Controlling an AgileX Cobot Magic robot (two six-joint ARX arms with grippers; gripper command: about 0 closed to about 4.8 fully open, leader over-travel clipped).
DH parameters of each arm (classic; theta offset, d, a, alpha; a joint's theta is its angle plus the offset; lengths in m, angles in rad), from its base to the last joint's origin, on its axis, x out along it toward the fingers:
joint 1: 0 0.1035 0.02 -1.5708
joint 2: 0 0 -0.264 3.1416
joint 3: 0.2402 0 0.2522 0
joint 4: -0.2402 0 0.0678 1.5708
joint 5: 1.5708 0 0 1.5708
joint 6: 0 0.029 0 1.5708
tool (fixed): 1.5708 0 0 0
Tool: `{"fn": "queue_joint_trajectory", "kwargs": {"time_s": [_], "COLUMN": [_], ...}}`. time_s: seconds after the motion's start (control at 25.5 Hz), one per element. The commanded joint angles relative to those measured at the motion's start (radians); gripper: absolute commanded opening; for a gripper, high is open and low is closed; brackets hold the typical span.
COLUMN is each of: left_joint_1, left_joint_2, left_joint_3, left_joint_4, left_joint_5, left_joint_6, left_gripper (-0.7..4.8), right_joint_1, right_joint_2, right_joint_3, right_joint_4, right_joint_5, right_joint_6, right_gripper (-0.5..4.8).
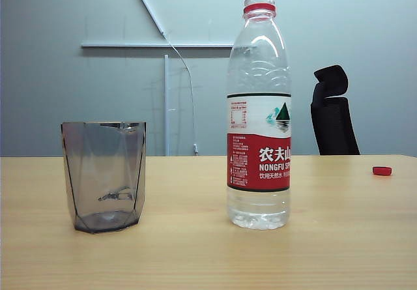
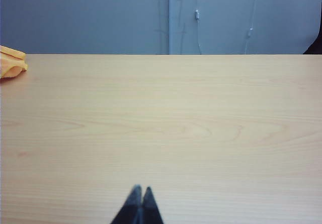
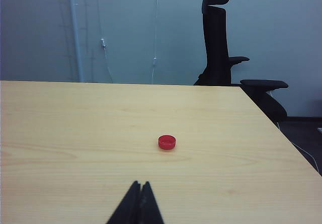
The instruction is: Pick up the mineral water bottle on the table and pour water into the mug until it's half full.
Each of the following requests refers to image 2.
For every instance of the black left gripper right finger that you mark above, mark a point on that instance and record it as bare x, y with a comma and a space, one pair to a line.
150, 209

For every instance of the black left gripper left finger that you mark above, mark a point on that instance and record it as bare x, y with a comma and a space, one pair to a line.
130, 209

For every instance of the orange cloth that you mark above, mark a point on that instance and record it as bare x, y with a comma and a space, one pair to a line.
11, 63

